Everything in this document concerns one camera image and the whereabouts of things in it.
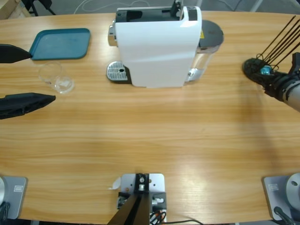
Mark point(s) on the light wooden crate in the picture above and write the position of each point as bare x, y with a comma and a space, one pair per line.
11, 9

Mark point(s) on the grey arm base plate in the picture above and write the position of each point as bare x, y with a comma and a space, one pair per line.
279, 194
16, 199

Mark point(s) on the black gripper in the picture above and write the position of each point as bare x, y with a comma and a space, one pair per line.
277, 87

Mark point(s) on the clear drinking glass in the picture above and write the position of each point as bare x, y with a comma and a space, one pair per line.
62, 84

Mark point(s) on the white capsule coffee machine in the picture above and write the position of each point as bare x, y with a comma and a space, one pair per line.
154, 51

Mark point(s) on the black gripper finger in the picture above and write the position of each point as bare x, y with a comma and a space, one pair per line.
14, 54
23, 103

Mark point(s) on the black capsule holder with rods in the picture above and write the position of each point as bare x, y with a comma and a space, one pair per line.
250, 66

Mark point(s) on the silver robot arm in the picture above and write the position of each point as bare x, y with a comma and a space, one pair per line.
294, 95

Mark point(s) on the blue coffee capsule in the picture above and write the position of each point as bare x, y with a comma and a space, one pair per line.
265, 69

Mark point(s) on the white paper tag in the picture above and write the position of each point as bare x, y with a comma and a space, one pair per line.
115, 184

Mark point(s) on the white camera mount dark post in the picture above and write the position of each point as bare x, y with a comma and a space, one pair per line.
155, 185

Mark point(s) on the dark wrist camera box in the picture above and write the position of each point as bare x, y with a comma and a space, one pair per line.
296, 62

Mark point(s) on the clear water tank dark lid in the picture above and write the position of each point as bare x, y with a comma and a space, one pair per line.
211, 32

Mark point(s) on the teal plastic tray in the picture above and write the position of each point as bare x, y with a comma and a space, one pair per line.
61, 44

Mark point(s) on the black chair legs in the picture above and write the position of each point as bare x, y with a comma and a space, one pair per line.
35, 7

